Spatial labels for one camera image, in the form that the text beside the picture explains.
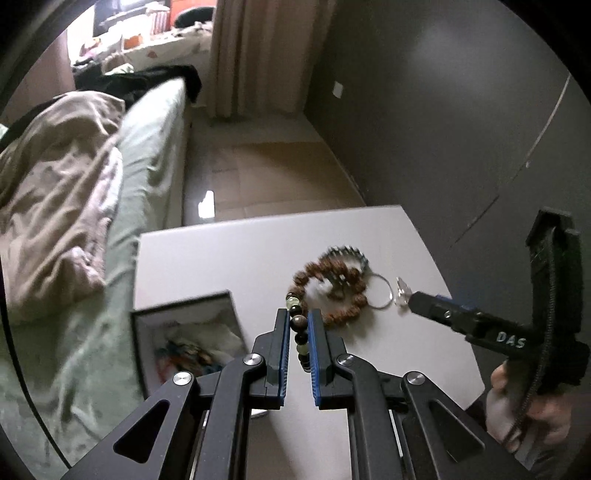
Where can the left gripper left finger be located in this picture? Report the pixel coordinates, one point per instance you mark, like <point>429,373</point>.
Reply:
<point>269,388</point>

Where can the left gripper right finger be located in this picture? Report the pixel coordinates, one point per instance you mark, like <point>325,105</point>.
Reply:
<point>329,387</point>

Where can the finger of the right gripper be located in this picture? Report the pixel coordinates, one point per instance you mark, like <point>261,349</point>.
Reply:
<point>443,311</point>

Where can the white butterfly pendant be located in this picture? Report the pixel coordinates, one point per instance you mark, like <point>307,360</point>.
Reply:
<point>403,294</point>

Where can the black jewelry box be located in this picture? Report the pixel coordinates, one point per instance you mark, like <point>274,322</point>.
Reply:
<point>210,322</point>

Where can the right hand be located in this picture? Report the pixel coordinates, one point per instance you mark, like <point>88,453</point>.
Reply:
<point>507,410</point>

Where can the green bed mattress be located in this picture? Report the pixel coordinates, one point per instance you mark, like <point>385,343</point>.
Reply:
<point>68,379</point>

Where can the beige blanket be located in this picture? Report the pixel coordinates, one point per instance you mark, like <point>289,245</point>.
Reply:
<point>60,184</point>

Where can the beige curtain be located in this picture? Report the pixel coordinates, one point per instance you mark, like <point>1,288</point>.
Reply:
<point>263,54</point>

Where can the black clothes on bed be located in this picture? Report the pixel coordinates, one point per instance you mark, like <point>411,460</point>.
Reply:
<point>130,87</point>

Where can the cluttered window desk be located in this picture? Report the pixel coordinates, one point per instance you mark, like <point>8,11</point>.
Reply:
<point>142,34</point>

